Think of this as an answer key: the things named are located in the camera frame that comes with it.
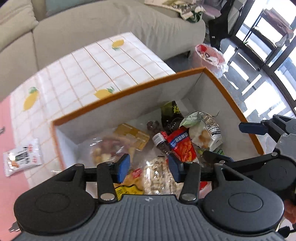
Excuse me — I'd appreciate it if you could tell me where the mixed nut clear packet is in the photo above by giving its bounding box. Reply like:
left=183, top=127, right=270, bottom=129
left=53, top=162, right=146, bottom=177
left=91, top=135, right=130, bottom=166

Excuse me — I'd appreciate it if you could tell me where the yellow waffle snack packet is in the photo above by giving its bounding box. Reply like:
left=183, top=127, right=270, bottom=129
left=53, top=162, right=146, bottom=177
left=114, top=168, right=144, bottom=201

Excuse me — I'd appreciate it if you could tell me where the light green snack packet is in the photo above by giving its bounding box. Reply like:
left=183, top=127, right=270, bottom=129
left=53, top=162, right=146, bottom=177
left=179, top=111, right=222, bottom=151

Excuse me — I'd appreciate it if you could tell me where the pale rice cracker packet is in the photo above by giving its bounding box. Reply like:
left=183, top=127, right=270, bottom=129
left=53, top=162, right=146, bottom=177
left=143, top=156, right=183, bottom=197

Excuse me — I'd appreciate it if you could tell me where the red snack packet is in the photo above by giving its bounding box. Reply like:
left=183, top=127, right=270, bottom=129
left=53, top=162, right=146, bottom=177
left=167, top=126, right=197, bottom=162

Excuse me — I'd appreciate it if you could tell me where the orange cracker packet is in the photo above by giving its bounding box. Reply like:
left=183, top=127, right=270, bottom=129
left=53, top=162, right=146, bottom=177
left=114, top=123, right=150, bottom=151

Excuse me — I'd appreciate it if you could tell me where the chocolate bean snack packet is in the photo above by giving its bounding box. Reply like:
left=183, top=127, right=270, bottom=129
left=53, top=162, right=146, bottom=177
left=147, top=120, right=171, bottom=156

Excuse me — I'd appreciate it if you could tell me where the dark green snack packet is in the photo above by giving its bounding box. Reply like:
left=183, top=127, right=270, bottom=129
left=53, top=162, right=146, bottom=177
left=161, top=101, right=184, bottom=135

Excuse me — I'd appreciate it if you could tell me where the white gluten strip packet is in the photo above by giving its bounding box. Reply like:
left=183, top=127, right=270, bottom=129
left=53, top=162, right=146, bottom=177
left=3, top=138, right=44, bottom=177

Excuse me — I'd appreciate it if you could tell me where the person's right hand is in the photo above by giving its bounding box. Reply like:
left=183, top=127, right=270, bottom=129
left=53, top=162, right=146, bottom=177
left=284, top=199, right=296, bottom=224

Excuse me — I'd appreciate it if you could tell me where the orange cardboard box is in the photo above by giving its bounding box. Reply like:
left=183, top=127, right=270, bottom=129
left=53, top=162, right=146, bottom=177
left=52, top=68, right=264, bottom=169

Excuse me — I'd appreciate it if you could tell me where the pink plastic bag bin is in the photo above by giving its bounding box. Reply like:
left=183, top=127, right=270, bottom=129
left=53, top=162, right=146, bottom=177
left=190, top=44, right=229, bottom=79

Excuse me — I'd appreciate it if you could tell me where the black metal shelf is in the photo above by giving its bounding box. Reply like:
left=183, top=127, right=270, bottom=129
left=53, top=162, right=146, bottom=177
left=235, top=6, right=295, bottom=70

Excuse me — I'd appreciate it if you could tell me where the patterned tablecloth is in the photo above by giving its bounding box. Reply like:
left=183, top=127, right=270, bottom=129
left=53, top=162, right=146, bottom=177
left=0, top=32, right=178, bottom=241

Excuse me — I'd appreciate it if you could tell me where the beige sofa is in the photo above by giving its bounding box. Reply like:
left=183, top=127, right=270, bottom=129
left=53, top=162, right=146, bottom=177
left=1, top=1, right=206, bottom=99

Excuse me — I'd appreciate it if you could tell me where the light blue cushion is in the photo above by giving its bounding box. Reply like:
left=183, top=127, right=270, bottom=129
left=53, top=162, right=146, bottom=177
left=45, top=0, right=95, bottom=16

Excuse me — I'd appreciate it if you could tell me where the beige cushion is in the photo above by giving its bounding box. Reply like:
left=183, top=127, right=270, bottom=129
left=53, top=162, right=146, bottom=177
left=0, top=0, right=39, bottom=51

